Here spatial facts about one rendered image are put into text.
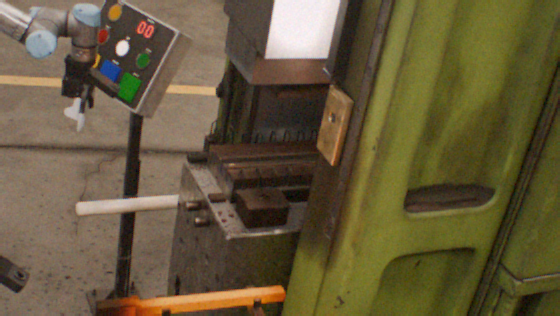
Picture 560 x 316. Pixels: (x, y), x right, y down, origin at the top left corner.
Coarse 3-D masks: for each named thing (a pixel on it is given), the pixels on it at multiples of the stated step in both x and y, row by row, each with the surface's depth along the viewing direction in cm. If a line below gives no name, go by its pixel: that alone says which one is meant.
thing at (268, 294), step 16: (256, 288) 189; (272, 288) 190; (96, 304) 173; (112, 304) 174; (128, 304) 175; (144, 304) 177; (160, 304) 178; (176, 304) 179; (192, 304) 181; (208, 304) 182; (224, 304) 184; (240, 304) 186
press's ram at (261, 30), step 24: (240, 0) 209; (264, 0) 196; (288, 0) 192; (312, 0) 194; (336, 0) 197; (240, 24) 210; (264, 24) 197; (288, 24) 195; (312, 24) 198; (264, 48) 197; (288, 48) 199; (312, 48) 202
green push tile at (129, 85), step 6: (126, 72) 253; (126, 78) 252; (132, 78) 251; (120, 84) 253; (126, 84) 252; (132, 84) 251; (138, 84) 249; (120, 90) 253; (126, 90) 251; (132, 90) 250; (120, 96) 252; (126, 96) 251; (132, 96) 250
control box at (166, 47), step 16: (112, 0) 263; (128, 16) 258; (144, 16) 255; (112, 32) 260; (128, 32) 257; (144, 32) 253; (160, 32) 250; (176, 32) 247; (112, 48) 259; (128, 48) 255; (144, 48) 252; (160, 48) 249; (176, 48) 249; (128, 64) 254; (160, 64) 248; (176, 64) 253; (144, 80) 250; (160, 80) 251; (144, 96) 249; (160, 96) 254; (144, 112) 252
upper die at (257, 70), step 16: (240, 32) 210; (240, 48) 211; (240, 64) 211; (256, 64) 204; (272, 64) 206; (288, 64) 207; (304, 64) 209; (320, 64) 211; (256, 80) 206; (272, 80) 208; (288, 80) 210; (304, 80) 212; (320, 80) 214
